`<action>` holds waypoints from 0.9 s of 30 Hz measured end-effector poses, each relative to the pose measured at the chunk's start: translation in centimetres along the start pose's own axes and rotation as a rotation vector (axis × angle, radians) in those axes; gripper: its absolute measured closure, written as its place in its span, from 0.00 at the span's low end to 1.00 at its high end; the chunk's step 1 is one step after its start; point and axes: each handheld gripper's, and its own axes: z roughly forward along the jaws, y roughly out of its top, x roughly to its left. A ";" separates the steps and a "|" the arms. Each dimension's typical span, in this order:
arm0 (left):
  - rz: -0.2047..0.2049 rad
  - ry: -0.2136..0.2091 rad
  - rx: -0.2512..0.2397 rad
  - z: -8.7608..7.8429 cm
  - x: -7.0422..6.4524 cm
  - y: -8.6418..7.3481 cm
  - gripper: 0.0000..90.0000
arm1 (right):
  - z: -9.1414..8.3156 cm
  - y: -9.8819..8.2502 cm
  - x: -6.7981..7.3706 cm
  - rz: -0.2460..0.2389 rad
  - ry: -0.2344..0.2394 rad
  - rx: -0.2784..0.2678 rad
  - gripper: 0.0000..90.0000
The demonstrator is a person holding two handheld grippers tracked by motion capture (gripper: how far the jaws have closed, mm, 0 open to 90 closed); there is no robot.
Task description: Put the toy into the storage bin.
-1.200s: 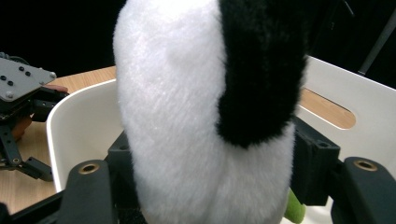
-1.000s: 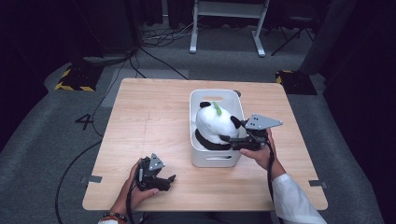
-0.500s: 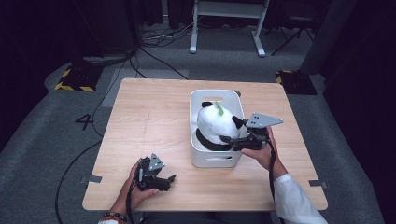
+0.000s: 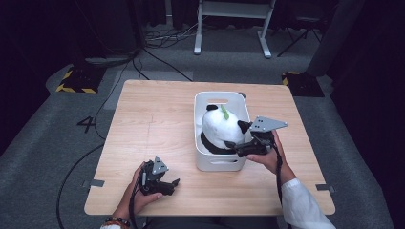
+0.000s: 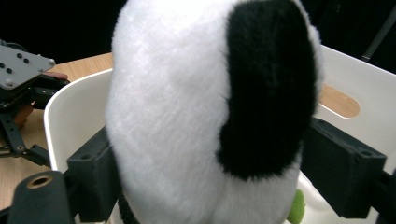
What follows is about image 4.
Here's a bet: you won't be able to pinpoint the bundle of floor cables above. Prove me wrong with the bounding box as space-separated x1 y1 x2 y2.
143 23 200 51

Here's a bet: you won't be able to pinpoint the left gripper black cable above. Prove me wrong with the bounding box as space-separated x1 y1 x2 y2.
128 171 147 229

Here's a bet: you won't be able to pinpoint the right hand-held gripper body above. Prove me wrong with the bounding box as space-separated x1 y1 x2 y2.
236 115 289 158

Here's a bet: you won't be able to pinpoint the thick black floor cable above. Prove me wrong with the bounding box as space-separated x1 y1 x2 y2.
55 142 106 229

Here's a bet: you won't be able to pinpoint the grey tape strip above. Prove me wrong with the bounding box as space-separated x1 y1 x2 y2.
83 178 106 189
315 183 336 194

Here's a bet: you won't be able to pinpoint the beaded bracelet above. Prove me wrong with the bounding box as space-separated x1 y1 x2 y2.
104 216 132 227

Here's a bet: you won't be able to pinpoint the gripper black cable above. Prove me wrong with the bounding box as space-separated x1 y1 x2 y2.
128 171 147 229
274 144 292 229

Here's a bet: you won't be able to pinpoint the white plastic storage bin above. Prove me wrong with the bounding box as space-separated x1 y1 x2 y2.
193 91 253 173

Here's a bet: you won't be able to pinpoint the thin black floor cable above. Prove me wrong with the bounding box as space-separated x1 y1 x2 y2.
94 60 132 141

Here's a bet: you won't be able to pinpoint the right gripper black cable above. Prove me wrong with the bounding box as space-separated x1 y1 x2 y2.
274 144 292 229

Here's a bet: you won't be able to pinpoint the panda plush toy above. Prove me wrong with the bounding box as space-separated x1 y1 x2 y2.
200 104 253 156

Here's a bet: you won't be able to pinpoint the grey curtain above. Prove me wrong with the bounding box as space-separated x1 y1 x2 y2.
306 0 367 77

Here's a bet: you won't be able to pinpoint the person's left hand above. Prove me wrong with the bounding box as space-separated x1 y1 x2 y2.
113 161 164 221

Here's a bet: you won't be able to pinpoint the person's right hand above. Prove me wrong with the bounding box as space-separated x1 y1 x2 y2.
246 129 298 185

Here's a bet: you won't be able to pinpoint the person's dark pants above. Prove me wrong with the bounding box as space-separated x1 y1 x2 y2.
139 216 283 229

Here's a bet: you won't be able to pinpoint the white metal desk frame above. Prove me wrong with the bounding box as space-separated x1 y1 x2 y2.
193 0 277 59

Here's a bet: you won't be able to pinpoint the black yellow striped base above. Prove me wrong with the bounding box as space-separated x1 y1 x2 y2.
281 71 326 98
55 65 107 94

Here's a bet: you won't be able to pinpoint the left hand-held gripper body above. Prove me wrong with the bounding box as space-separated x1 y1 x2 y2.
139 156 170 196

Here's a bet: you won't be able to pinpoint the black tripod stand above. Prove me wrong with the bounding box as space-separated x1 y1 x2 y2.
276 15 323 58

